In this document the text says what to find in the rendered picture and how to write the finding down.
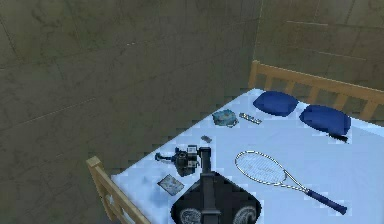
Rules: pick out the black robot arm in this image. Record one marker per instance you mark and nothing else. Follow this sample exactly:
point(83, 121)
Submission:
point(208, 193)

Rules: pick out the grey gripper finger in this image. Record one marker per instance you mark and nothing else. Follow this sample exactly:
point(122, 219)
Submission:
point(164, 155)
point(167, 160)

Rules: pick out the blue pillow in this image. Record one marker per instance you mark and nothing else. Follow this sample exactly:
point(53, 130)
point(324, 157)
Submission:
point(326, 119)
point(275, 102)

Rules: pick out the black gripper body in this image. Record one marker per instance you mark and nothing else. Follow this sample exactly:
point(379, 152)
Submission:
point(182, 161)

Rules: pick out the grey blue square book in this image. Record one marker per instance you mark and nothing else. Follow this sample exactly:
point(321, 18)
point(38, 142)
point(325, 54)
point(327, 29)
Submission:
point(170, 184)

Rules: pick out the black flat bag white ornament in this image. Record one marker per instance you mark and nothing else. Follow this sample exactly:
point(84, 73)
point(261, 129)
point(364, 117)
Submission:
point(233, 196)

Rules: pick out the blue grey crumpled lump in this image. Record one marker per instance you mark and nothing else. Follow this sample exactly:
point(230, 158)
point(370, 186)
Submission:
point(225, 118)

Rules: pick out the small grey flat object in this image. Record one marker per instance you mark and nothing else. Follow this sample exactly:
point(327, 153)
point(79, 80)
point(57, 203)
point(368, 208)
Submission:
point(206, 138)

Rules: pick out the wooden bed with pale sheet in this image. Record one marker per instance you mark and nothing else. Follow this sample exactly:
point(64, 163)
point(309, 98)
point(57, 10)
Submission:
point(273, 146)

